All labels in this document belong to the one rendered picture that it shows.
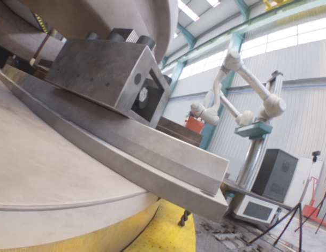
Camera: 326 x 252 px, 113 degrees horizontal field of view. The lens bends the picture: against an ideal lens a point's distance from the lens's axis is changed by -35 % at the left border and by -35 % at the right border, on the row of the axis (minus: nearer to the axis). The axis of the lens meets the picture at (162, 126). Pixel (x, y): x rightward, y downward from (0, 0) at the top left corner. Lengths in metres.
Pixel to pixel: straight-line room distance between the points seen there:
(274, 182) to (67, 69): 1.88
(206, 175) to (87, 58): 0.54
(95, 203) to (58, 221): 0.07
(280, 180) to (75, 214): 1.84
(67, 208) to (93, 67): 0.45
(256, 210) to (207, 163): 1.34
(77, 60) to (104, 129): 0.28
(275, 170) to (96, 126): 1.67
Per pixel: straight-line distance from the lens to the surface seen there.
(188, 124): 1.76
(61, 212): 0.23
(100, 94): 0.49
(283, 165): 1.90
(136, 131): 0.50
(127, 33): 0.78
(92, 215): 0.28
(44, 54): 5.10
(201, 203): 0.39
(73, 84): 0.60
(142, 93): 0.56
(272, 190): 1.86
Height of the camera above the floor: 0.43
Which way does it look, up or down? 6 degrees up
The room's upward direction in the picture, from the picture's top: 24 degrees clockwise
